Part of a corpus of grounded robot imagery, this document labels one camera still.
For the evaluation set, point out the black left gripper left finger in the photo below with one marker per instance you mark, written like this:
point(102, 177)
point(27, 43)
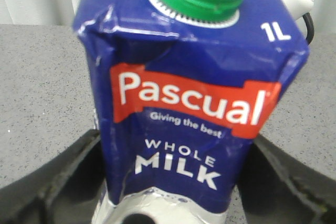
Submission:
point(65, 190)

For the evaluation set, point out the blue white milk carton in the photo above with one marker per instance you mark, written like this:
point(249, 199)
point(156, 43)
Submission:
point(181, 89)

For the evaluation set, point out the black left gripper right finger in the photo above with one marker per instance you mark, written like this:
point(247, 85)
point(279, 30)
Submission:
point(276, 188)

